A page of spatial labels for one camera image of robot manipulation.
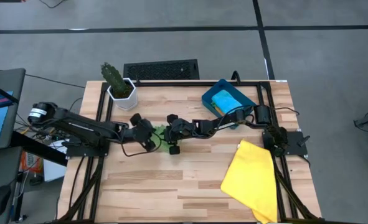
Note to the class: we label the black floor vent grille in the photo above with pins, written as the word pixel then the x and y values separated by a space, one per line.
pixel 162 70

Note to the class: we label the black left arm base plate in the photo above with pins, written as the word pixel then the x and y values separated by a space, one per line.
pixel 87 151

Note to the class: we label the green microfiber towel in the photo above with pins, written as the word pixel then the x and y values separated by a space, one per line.
pixel 158 130

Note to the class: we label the green cactus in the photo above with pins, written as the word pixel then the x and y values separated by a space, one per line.
pixel 113 77

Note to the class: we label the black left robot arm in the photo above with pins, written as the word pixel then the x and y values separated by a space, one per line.
pixel 78 126

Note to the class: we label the yellow microfiber towel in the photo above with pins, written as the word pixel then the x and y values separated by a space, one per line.
pixel 252 180

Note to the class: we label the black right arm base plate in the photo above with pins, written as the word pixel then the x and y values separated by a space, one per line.
pixel 295 143

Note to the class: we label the black aluminium table frame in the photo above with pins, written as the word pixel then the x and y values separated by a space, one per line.
pixel 186 83

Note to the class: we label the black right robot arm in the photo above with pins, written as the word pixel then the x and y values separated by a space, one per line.
pixel 227 119

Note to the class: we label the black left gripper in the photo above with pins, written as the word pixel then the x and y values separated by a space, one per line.
pixel 138 132

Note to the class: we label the white paper sheet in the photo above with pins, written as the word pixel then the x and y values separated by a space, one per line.
pixel 54 168

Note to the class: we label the dark grey desk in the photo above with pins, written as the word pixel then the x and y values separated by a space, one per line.
pixel 3 168

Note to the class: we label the grey computer monitor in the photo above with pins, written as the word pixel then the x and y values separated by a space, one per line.
pixel 0 109

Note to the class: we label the orange bag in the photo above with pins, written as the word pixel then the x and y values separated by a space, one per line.
pixel 31 161

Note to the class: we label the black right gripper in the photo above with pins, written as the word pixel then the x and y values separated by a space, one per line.
pixel 180 129

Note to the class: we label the white plant pot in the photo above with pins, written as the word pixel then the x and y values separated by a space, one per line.
pixel 126 101

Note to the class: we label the orange microfiber towel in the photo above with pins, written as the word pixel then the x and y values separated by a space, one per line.
pixel 218 109

